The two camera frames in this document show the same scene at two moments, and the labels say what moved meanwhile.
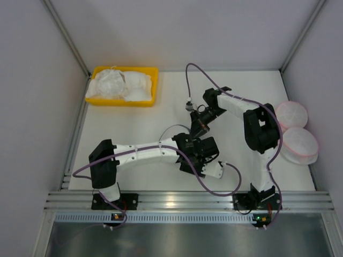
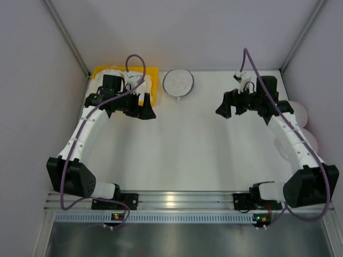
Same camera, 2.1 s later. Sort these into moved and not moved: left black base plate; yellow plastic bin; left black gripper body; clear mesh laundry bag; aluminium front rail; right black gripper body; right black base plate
Moved: clear mesh laundry bag; left black gripper body; right black gripper body
Not moved: right black base plate; left black base plate; yellow plastic bin; aluminium front rail
